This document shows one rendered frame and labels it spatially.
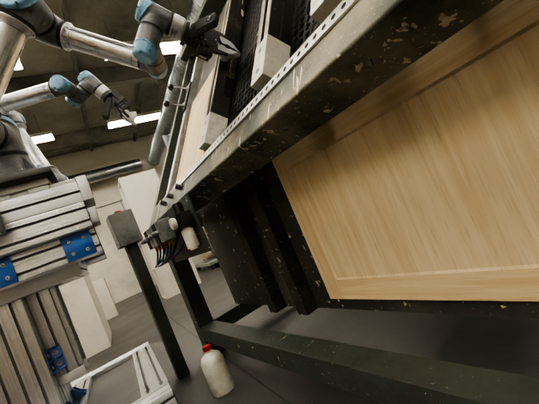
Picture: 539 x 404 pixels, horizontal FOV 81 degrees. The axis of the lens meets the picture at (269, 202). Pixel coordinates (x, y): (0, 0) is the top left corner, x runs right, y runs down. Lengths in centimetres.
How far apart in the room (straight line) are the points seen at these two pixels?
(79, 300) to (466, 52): 365
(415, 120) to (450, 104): 8
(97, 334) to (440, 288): 339
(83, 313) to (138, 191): 230
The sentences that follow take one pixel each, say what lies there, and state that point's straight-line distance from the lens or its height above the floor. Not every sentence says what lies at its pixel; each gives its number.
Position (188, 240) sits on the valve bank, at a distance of 123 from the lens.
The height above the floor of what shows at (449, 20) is 76.
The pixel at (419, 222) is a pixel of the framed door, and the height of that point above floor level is 45.
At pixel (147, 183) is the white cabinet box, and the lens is 551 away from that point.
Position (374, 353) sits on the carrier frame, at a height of 18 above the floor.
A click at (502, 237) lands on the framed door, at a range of 79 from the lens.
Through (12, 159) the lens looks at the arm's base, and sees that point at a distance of 134.
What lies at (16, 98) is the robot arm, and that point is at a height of 159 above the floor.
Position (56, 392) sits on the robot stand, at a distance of 147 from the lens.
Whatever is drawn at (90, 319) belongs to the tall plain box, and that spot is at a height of 34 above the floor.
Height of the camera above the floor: 61
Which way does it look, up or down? 2 degrees up
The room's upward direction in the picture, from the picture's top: 23 degrees counter-clockwise
